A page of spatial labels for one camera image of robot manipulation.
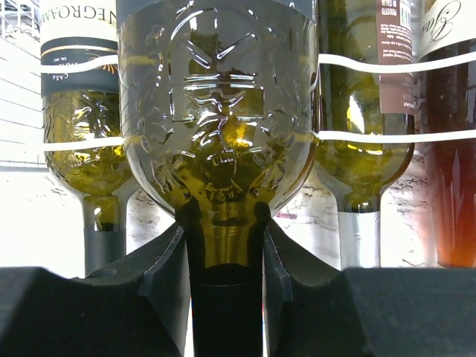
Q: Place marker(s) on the dark bottle silver neck lower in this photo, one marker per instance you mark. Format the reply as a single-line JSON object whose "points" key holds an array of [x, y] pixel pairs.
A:
{"points": [[375, 32]]}

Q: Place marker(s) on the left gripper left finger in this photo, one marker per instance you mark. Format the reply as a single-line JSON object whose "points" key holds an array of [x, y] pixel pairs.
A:
{"points": [[136, 306]]}

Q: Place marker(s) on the red wine bottle gold cap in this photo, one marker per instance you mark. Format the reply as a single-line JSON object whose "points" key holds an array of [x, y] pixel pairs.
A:
{"points": [[448, 104]]}

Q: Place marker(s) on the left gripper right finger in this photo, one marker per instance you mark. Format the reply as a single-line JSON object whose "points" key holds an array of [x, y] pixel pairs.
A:
{"points": [[313, 309]]}

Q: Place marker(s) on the white wire wine rack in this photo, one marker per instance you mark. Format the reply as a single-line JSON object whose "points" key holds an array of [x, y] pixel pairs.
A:
{"points": [[21, 131]]}

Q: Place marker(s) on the dark wine bottle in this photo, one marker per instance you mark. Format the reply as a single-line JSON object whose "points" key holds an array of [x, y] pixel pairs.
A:
{"points": [[218, 103], [81, 120]]}

